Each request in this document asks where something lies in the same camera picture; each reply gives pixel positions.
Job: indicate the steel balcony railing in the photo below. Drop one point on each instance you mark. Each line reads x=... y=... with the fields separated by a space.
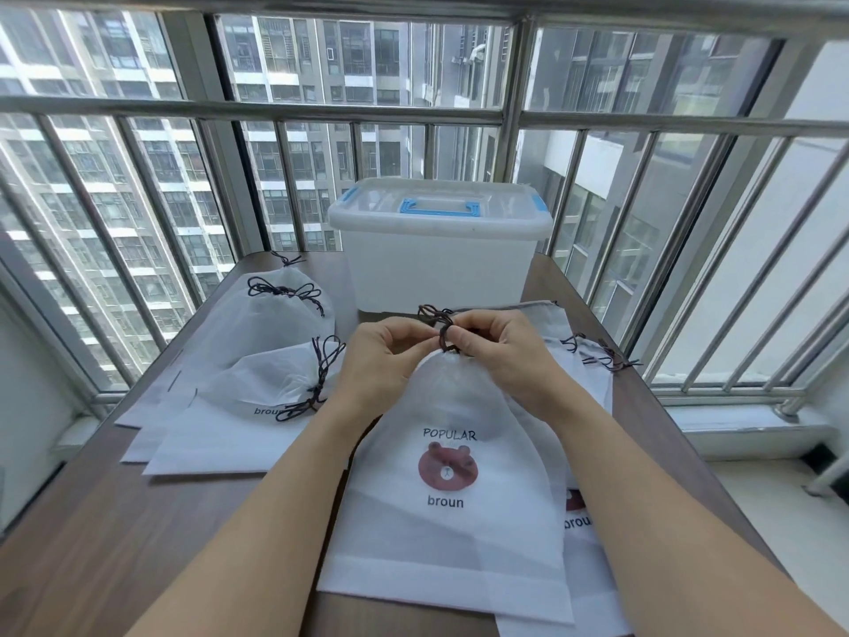
x=729 y=258

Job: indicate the person's left hand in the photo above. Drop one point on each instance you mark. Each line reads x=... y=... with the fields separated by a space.
x=375 y=364

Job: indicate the translucent plastic storage box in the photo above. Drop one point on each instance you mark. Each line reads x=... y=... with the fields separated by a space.
x=438 y=271

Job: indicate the person's right thumb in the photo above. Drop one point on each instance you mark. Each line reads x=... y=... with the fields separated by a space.
x=472 y=351

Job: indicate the person's right hand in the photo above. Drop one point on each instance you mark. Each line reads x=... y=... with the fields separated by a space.
x=511 y=364

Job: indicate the high-rise apartment building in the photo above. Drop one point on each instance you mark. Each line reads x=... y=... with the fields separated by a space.
x=99 y=192

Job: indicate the person's right forearm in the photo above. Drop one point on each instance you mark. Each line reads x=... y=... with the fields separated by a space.
x=663 y=524

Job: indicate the person's left thumb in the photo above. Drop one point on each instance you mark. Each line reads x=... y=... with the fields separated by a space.
x=416 y=350

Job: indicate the grey window frame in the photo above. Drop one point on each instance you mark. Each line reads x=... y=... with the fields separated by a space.
x=199 y=92

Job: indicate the white pipe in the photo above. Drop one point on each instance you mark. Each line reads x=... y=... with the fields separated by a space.
x=829 y=474

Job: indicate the person's left forearm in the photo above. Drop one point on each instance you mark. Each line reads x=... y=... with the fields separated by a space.
x=265 y=517

